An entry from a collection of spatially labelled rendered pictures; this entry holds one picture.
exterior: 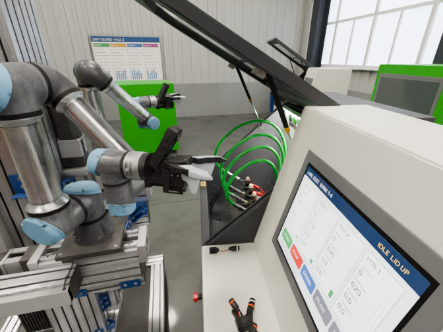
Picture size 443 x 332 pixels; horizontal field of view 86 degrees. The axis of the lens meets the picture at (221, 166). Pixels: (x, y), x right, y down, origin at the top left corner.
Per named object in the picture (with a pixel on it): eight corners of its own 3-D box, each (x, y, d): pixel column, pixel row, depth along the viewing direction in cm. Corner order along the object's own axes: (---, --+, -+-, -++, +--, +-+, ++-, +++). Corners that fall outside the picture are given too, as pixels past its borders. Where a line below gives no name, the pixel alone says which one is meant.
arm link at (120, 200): (147, 199, 76) (143, 168, 71) (127, 221, 66) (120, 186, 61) (125, 196, 77) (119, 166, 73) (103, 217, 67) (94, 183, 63)
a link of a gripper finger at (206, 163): (221, 174, 68) (190, 177, 65) (222, 153, 67) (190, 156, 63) (226, 177, 66) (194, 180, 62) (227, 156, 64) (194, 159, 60)
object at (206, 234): (200, 199, 167) (200, 178, 160) (207, 198, 167) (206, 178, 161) (202, 270, 111) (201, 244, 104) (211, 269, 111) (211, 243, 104)
